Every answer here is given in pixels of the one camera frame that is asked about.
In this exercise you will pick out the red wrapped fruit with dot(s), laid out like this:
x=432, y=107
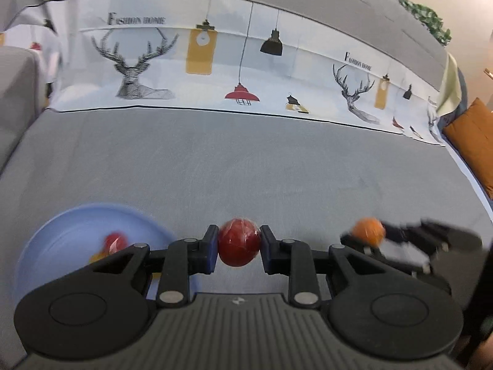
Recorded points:
x=114, y=242

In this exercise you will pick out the red apple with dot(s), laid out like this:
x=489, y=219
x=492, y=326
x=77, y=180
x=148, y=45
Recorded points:
x=238, y=242

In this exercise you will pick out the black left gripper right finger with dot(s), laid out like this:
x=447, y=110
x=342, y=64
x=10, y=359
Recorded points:
x=382, y=308

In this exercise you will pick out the grey printed sofa cover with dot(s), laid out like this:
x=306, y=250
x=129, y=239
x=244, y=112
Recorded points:
x=304, y=115

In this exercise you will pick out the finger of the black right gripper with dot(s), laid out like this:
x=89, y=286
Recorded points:
x=410, y=233
x=360, y=246

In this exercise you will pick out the blue plastic plate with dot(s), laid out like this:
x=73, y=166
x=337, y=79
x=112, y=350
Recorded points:
x=67, y=242

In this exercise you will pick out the plain orange fruit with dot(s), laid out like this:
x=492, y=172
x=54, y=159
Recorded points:
x=370, y=230

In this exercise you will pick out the orange cushion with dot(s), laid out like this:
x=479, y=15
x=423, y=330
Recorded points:
x=471, y=135

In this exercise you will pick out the pale yellow cloth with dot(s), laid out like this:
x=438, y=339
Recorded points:
x=450, y=93

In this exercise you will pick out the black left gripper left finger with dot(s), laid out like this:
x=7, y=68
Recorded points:
x=105, y=306

